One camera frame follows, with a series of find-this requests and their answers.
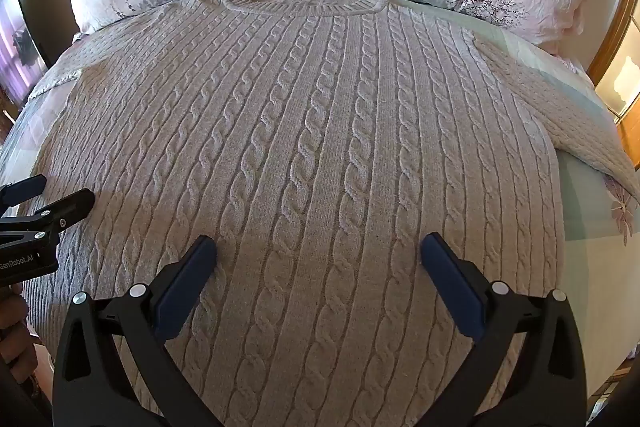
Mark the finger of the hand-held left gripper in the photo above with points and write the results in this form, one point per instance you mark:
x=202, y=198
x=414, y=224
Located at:
x=22, y=190
x=70, y=207

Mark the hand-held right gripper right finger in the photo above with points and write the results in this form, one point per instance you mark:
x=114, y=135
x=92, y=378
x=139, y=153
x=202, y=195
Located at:
x=452, y=279

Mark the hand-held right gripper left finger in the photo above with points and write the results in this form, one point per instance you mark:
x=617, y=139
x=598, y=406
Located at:
x=182, y=277

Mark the person's left hand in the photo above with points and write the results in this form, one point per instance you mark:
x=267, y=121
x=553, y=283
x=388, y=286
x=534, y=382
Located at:
x=15, y=332

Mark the wooden headboard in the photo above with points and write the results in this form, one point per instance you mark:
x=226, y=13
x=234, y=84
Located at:
x=617, y=37

